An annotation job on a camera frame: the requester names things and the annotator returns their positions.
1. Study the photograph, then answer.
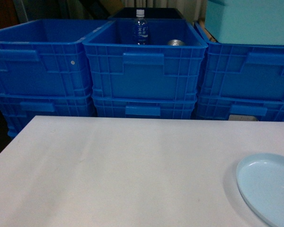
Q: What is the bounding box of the blue crate top middle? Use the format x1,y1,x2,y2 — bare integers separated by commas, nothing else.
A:
81,18,208,100

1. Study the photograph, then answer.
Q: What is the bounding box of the blue crate bottom left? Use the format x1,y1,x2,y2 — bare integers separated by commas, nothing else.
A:
0,95,97,138

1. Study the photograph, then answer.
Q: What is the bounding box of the teal foam box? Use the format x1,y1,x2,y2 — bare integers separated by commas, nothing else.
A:
205,0,284,45

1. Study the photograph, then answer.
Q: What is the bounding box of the blue crate top left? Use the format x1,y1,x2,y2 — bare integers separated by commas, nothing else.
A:
0,19,105,98

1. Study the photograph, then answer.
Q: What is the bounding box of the silver metal can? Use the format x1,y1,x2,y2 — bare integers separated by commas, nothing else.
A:
167,39,186,46

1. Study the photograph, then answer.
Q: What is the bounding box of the blue crate bottom middle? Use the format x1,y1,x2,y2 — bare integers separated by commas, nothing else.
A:
92,95,197,120

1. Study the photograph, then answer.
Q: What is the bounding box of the light blue oval tray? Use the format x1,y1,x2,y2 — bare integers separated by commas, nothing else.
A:
236,153,284,227

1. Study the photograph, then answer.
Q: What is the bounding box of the blue crate bottom right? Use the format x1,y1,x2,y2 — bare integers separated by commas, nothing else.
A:
193,95,284,122

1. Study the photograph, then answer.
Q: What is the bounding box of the clear water bottle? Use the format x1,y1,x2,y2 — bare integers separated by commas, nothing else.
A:
133,9,149,45

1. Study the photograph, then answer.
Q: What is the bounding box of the blue crate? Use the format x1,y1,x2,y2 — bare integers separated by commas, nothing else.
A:
92,95,197,120
194,22,284,102
81,18,208,100
0,95,97,138
193,95,284,122
0,19,105,98

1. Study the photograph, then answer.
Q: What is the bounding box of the blue crate top right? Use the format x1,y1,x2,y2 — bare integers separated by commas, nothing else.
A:
194,22,284,102

